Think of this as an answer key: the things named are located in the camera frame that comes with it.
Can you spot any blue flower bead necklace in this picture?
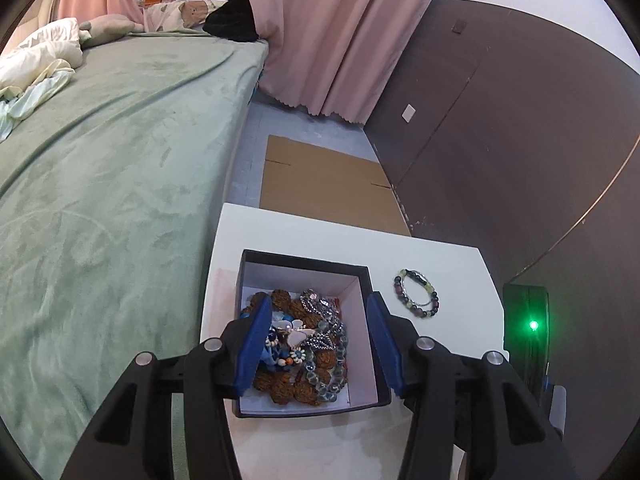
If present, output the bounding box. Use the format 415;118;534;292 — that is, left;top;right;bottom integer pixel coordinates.
240;306;314;373

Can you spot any white shell pendant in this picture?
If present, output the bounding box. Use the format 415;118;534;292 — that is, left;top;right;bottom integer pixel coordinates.
272;318;317;349

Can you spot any dark beaded bracelet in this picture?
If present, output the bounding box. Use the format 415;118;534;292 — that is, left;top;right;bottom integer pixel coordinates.
392;268;442;319

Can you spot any brown rudraksha bead bracelet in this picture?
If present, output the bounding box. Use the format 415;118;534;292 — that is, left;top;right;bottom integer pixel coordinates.
246;288;342;406

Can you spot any black square jewelry box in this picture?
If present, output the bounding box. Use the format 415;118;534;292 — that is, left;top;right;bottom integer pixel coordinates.
234;249;390;418

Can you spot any flat brown cardboard sheet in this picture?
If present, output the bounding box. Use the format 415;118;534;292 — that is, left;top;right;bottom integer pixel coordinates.
259;136;410;236

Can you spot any green bed blanket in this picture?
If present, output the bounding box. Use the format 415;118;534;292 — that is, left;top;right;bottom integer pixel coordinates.
1;36;268;479

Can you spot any pink curtain right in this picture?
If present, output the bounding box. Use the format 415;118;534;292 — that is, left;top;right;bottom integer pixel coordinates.
250;0;432;125

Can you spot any black clothing pile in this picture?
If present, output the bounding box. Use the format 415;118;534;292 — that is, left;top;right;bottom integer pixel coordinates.
203;0;259;42

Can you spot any patterned cream pillow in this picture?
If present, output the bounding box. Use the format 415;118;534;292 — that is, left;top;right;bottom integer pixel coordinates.
143;0;227;34

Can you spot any grey green pillow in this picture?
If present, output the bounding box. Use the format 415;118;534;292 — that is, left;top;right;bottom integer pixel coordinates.
79;14;144;50

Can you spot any cream crumpled duvet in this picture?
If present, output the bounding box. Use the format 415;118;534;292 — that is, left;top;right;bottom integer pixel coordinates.
1;18;88;141

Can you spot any cream padded headboard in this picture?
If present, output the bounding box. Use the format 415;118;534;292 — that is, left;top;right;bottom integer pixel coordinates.
1;0;58;55

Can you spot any white wall socket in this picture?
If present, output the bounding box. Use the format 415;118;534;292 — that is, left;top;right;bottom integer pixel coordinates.
401;104;416;124

